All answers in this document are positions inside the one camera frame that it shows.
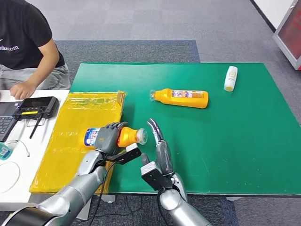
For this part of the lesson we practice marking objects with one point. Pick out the black remote controller with antenna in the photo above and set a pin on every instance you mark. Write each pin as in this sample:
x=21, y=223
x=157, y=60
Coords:
x=38, y=106

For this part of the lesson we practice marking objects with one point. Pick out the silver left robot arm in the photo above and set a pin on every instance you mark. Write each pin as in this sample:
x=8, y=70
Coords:
x=70, y=193

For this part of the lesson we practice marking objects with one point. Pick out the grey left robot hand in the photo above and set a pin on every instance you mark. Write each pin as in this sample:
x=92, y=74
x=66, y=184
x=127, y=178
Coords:
x=107, y=140

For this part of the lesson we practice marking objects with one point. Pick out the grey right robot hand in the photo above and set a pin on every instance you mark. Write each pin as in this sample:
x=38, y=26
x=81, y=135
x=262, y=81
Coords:
x=164, y=159

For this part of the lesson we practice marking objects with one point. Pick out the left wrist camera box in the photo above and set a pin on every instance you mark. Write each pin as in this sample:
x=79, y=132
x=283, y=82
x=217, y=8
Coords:
x=128, y=154

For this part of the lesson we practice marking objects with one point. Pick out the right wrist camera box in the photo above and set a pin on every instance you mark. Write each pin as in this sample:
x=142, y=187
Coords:
x=155, y=177

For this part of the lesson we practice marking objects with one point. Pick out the small white bottle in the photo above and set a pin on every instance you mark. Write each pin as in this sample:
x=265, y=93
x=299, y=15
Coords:
x=230, y=78

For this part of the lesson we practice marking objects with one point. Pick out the white-framed red panel cabinet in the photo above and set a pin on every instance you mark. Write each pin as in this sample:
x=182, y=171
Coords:
x=291, y=31

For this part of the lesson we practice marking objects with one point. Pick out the yellow plastic-wrapped flat box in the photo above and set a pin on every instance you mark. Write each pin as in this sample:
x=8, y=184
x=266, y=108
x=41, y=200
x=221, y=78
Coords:
x=70, y=109

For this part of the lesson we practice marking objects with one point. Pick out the person's left hand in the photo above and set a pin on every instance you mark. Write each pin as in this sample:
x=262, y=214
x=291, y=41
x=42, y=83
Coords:
x=22, y=90

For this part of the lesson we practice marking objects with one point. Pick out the orange bottle with clear cap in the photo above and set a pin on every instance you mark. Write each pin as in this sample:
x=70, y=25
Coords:
x=128, y=137
x=185, y=99

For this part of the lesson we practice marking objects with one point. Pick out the person's left forearm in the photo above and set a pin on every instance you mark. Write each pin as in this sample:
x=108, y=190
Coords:
x=45, y=64

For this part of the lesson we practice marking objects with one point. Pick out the green table mat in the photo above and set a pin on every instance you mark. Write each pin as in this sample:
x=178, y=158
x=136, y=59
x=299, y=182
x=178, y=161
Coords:
x=234, y=140

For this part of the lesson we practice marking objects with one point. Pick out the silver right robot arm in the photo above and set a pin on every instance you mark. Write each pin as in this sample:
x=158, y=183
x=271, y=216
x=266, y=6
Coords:
x=183, y=209

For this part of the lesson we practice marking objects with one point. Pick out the dark laptop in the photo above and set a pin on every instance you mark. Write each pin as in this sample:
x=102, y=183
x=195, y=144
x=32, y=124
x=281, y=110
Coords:
x=5, y=120

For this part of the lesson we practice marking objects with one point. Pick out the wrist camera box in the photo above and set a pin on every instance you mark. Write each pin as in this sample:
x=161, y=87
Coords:
x=155, y=177
x=128, y=154

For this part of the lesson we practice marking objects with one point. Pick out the person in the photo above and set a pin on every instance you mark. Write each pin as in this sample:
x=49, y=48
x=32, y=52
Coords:
x=21, y=31

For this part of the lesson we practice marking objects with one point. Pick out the teal round device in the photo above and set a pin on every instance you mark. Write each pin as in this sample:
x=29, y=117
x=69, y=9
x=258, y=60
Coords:
x=4, y=151

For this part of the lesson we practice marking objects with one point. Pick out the clear controller stand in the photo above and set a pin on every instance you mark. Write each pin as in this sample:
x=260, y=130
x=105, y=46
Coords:
x=34, y=123

